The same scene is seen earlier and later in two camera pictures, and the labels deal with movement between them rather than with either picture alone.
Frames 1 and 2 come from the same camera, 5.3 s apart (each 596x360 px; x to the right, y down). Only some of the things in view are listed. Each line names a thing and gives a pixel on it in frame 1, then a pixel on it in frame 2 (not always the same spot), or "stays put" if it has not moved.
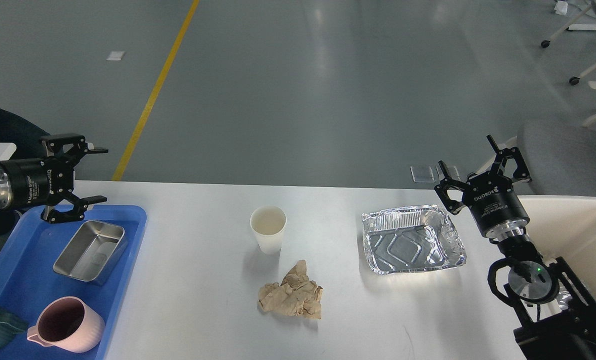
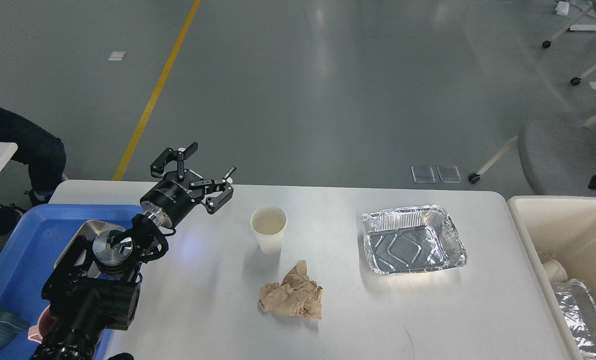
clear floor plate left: [422, 174] stays put
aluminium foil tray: [411, 238] stays put
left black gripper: [30, 183] → [168, 200]
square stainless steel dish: [91, 251] stays put
